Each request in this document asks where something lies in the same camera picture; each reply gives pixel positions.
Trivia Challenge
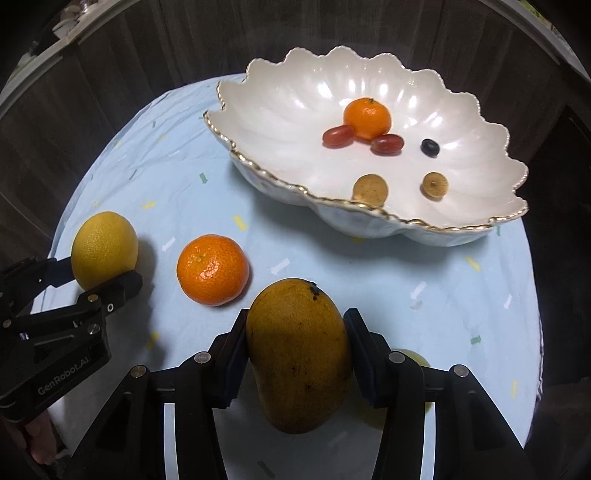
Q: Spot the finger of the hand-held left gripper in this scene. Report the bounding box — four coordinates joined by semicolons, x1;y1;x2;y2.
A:
0;257;77;319
14;271;143;344

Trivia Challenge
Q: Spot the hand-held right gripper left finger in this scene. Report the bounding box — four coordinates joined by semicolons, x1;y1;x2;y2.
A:
99;308;252;480

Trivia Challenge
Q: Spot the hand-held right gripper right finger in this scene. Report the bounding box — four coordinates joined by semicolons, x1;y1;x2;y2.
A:
342;308;532;480

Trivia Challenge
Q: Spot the yellow lemon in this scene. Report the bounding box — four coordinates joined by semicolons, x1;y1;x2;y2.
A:
71;211;139;291
353;348;435;429

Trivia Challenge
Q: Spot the yellow mango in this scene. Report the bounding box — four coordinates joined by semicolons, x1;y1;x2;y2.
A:
245;278;355;435

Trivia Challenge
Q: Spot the white scalloped bowl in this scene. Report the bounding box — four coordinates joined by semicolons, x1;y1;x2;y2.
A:
203;45;529;247

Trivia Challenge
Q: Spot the red grape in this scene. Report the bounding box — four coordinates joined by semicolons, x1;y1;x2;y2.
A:
322;124;355;148
370;134;404;157

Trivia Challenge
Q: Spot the orange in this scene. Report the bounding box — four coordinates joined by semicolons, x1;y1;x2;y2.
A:
343;97;392;141
177;234;250;307

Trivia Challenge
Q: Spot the person's left hand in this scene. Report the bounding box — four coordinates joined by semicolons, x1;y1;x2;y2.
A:
21;411;61;466

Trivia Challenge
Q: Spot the light blue tablecloth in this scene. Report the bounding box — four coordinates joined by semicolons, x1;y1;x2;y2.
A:
46;71;543;480

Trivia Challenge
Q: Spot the brown longan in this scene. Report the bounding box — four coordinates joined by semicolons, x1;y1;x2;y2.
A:
353;174;389;206
421;172;450;200

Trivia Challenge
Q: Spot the white kitchen countertop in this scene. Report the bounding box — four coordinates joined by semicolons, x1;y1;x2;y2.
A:
0;9;109;116

